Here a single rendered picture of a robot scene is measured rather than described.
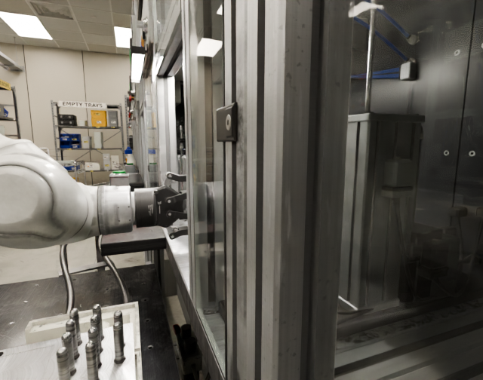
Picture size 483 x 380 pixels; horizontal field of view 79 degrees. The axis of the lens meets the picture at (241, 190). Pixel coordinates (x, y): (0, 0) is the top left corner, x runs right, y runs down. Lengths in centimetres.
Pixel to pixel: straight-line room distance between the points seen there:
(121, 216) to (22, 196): 22
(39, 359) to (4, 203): 15
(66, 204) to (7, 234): 6
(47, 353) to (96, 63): 808
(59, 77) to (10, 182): 799
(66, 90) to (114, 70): 118
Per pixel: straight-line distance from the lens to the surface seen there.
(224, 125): 22
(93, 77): 827
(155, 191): 58
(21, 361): 37
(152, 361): 73
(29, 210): 37
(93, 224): 56
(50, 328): 50
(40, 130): 831
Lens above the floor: 112
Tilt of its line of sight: 9 degrees down
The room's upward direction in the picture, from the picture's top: straight up
